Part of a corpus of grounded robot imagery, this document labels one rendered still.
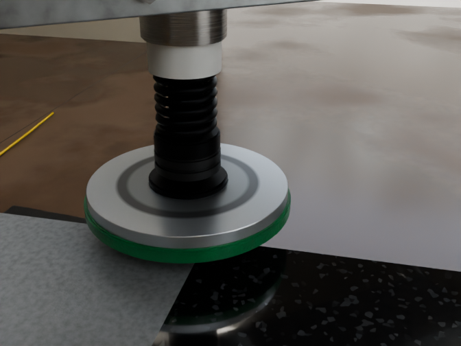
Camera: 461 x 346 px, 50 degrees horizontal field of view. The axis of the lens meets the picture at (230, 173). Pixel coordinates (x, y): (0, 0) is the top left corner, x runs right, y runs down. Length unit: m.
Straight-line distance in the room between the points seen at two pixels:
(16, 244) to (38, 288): 0.08
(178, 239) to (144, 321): 0.07
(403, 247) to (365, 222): 0.22
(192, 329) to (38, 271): 0.17
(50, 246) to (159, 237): 0.15
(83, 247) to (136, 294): 0.10
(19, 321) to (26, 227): 0.15
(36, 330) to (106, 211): 0.12
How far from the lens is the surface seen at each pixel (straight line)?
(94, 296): 0.48
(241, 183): 0.52
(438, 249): 2.18
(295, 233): 2.12
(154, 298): 0.47
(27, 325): 0.47
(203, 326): 0.44
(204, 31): 0.44
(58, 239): 0.56
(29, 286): 0.51
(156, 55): 0.46
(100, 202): 0.50
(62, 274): 0.51
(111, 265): 0.51
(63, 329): 0.45
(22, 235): 0.58
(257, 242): 0.47
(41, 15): 0.39
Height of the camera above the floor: 1.17
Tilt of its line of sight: 27 degrees down
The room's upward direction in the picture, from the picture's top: 1 degrees clockwise
